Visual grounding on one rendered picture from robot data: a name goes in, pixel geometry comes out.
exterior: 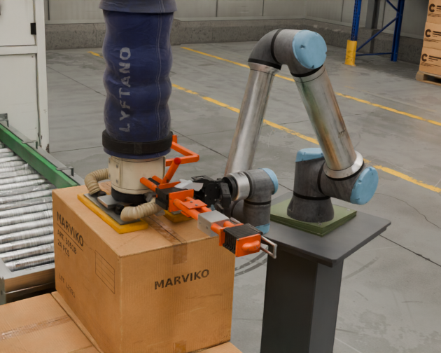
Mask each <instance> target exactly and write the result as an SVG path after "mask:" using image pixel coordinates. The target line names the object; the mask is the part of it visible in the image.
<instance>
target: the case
mask: <svg viewBox="0 0 441 353"><path fill-rule="evenodd" d="M88 192H89V190H88V189H87V187H86V185H82V186H73V187H68V188H59V189H55V190H52V216H53V235H54V253H55V288H56V290H57V292H58V293H59V294H60V295H61V297H62V298H63V299H64V301H65V302H66V303H67V305H68V306H69V307H70V308H71V310H72V311H73V313H74V314H75V315H76V316H77V317H78V319H79V320H80V322H81V323H82V324H83V325H84V327H85V328H86V329H87V331H88V332H89V333H90V335H91V336H92V337H93V338H94V340H95V341H96V342H97V344H98V345H99V346H100V347H101V349H102V350H103V351H104V353H191V352H195V351H197V350H200V349H204V348H207V347H210V346H214V345H217V344H220V343H223V342H227V341H229V340H230V339H231V326H232V303H233V291H234V279H235V254H233V253H232V252H231V251H229V250H227V249H226V248H225V247H223V246H219V235H217V236H213V237H209V236H208V235H207V234H205V233H203V232H202V231H201V230H200V229H198V228H197V220H195V219H190V220H187V221H180V222H176V223H173V222H171V221H170V220H169V219H167V218H166V217H164V216H156V215H154V214H152V215H150V216H146V217H143V218H141V219H143V220H144V221H145V222H146V223H148V228H147V229H143V230H137V231H133V232H129V233H123V234H119V233H117V232H116V231H115V230H114V229H112V227H110V226H109V225H108V224H107V223H106V222H105V221H103V220H102V219H101V218H99V217H98V216H97V215H96V214H95V213H94V212H93V211H91V210H90V209H89V208H88V207H86V206H85V205H84V204H83V203H82V202H81V201H80V200H78V198H77V195H78V194H80V193H88Z"/></svg>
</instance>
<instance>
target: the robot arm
mask: <svg viewBox="0 0 441 353"><path fill-rule="evenodd" d="M326 52H327V47H326V43H325V41H324V39H323V37H322V36H321V35H320V34H318V33H316V32H311V31H309V30H296V29H285V28H280V29H275V30H272V31H271V32H269V33H267V34H266V35H264V36H263V37H262V38H261V39H260V40H259V42H257V43H256V45H255V46H254V47H253V50H252V51H251V53H250V55H249V58H248V63H247V64H248V65H249V67H250V73H249V76H248V81H247V84H246V89H245V93H244V98H243V101H242V104H241V109H240V112H239V117H238V121H237V126H236V129H235V132H234V137H233V140H232V145H231V149H230V154H229V157H228V160H227V165H226V168H225V173H224V177H223V178H217V180H213V179H212V178H210V177H208V176H206V175H202V176H194V177H191V178H192V179H193V180H188V181H186V180H185V179H180V180H179V181H180V182H181V183H179V184H177V185H175V186H174V187H175V188H178V189H181V190H183V189H188V190H189V189H194V190H195V194H194V195H193V199H194V200H200V201H202V202H203V203H205V204H206V205H207V206H206V207H207V208H211V210H212V211H214V210H216V204H219V205H220V206H221V207H222V208H223V209H224V215H226V216H227V217H228V218H229V219H230V218H231V217H232V218H234V219H236V220H237V221H239V222H240V223H243V224H247V223H249V224H251V225H252V226H254V227H255V228H257V229H258V230H261V231H262V232H263V234H266V233H268V231H269V229H270V211H271V195H274V194H275V193H276V192H277V190H278V186H279V184H278V180H277V176H276V174H275V173H274V172H273V171H272V170H271V169H268V168H258V169H253V170H251V167H252V164H253V159H254V155H255V152H256V147H257V144H258V139H259V136H260V131H261V127H262V125H263V120H264V117H265V112H266V108H267V103H268V100H269V97H270V92H271V89H272V84H273V80H274V76H275V75H276V74H277V73H279V72H280V71H281V66H282V64H286V65H287V66H288V68H289V71H290V73H291V75H292V76H293V78H294V81H295V84H296V86H297V89H298V91H299V93H300V96H301V99H302V102H303V104H304V107H305V109H306V112H307V115H308V116H309V119H310V122H311V125H312V127H313V129H314V132H315V135H316V138H317V139H318V143H319V145H320V148H304V149H301V150H299V151H298V152H297V156H296V161H295V177H294V187H293V196H292V198H291V201H290V203H289V205H288V207H287V215H288V216H289V217H291V218H292V219H295V220H298V221H304V222H310V223H322V222H327V221H331V220H333V219H334V209H333V205H332V202H331V199H330V197H333V198H337V199H339V200H343V201H346V202H350V203H351V204H357V205H364V204H365V203H367V202H369V201H370V199H371V198H372V196H373V195H374V194H375V191H376V189H377V185H378V181H379V176H378V172H377V170H376V169H375V168H373V167H369V166H367V165H365V163H364V160H363V157H362V155H361V154H360V153H359V152H358V151H355V150H354V148H353V145H352V143H351V140H350V137H349V133H348V131H347V128H346V125H345V123H344V119H343V117H342V114H341V111H340V108H339V105H338V103H337V100H336V97H335V93H334V91H333V88H332V86H331V83H330V79H329V77H328V74H327V71H326V68H325V65H324V62H325V60H326ZM198 177H203V178H198ZM230 221H231V222H233V223H234V221H232V220H230Z"/></svg>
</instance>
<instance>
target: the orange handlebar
mask: <svg viewBox="0 0 441 353"><path fill-rule="evenodd" d="M170 148H172V149H174V150H175V151H177V152H179V153H181V154H183V155H184V156H185V157H180V159H181V164H186V163H190V162H197V161H198V160H199V159H200V156H199V155H198V154H196V153H194V152H192V151H190V150H188V149H186V148H185V147H183V146H181V145H179V144H177V143H175V142H172V145H171V147H170ZM173 161H174V158H171V159H166V166H165V167H167V166H171V164H172V162H173ZM181 164H180V165H181ZM152 179H154V180H155V181H157V182H158V183H161V182H162V179H161V178H159V177H157V176H153V177H152ZM140 182H141V183H142V184H143V185H145V186H146V187H148V188H149V189H151V190H152V191H153V192H155V188H157V185H156V184H154V183H153V182H151V181H149V180H148V179H147V178H145V177H142V178H140ZM184 201H185V202H182V201H180V200H179V199H177V198H176V199H174V201H173V205H174V206H176V207H178V208H179V209H180V210H182V211H180V213H182V214H184V215H185V216H187V217H188V218H192V217H193V218H194V219H195V220H198V214H201V213H204V212H210V211H211V210H210V209H208V208H207V207H206V206H207V205H206V204H205V203H203V202H202V201H200V200H194V199H192V198H191V197H189V196H188V197H186V198H185V200H184ZM233 225H234V224H233V223H230V222H229V221H226V222H225V223H224V224H223V227H228V226H233ZM220 228H222V227H220V226H219V225H218V224H216V223H214V224H213V225H212V226H211V230H212V231H214V232H215V233H216V234H218V235H219V233H220ZM259 247H260V242H259V241H258V240H256V241H254V242H251V243H245V244H243V246H242V250H243V251H255V250H257V249H258V248H259Z"/></svg>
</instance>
